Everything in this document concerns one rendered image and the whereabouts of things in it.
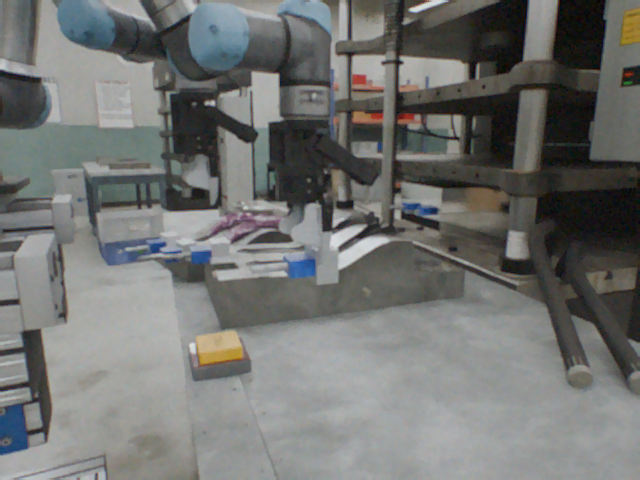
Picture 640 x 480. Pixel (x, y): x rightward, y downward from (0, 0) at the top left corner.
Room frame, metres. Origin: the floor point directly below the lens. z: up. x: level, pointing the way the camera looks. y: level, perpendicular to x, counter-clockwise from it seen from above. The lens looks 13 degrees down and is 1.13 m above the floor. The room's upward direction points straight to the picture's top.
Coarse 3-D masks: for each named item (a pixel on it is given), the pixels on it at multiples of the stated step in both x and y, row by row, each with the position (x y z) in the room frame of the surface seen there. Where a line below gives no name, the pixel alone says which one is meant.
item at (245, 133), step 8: (208, 104) 0.92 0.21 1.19; (208, 112) 0.91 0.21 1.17; (216, 112) 0.92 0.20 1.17; (224, 112) 0.92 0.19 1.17; (216, 120) 0.92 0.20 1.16; (224, 120) 0.92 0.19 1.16; (232, 120) 0.93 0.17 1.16; (224, 128) 0.94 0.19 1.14; (232, 128) 0.93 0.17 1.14; (240, 128) 0.93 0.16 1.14; (248, 128) 0.94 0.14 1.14; (240, 136) 0.94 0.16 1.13; (248, 136) 0.94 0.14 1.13; (256, 136) 0.95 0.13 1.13
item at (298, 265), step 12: (312, 252) 0.69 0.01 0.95; (336, 252) 0.68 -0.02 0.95; (276, 264) 0.68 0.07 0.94; (288, 264) 0.67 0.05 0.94; (300, 264) 0.67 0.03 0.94; (312, 264) 0.68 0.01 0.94; (324, 264) 0.68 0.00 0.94; (336, 264) 0.68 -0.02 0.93; (288, 276) 0.67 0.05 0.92; (300, 276) 0.67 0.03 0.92; (312, 276) 0.68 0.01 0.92; (324, 276) 0.68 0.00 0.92; (336, 276) 0.69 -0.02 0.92
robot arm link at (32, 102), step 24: (0, 0) 1.01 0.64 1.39; (24, 0) 1.03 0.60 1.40; (0, 24) 1.02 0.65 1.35; (24, 24) 1.03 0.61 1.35; (0, 48) 1.02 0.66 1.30; (24, 48) 1.04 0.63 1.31; (0, 72) 1.01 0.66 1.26; (24, 72) 1.04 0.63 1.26; (24, 96) 1.04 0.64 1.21; (48, 96) 1.11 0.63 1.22; (0, 120) 1.00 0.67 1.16; (24, 120) 1.06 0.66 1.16
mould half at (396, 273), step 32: (224, 256) 0.91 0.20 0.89; (256, 256) 0.92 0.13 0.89; (352, 256) 0.85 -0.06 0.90; (384, 256) 0.85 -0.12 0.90; (416, 256) 1.02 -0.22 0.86; (224, 288) 0.75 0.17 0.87; (256, 288) 0.77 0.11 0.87; (288, 288) 0.79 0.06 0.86; (320, 288) 0.81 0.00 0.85; (352, 288) 0.83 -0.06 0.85; (384, 288) 0.85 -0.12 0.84; (416, 288) 0.88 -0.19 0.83; (448, 288) 0.90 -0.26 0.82; (224, 320) 0.75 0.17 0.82; (256, 320) 0.77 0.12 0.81
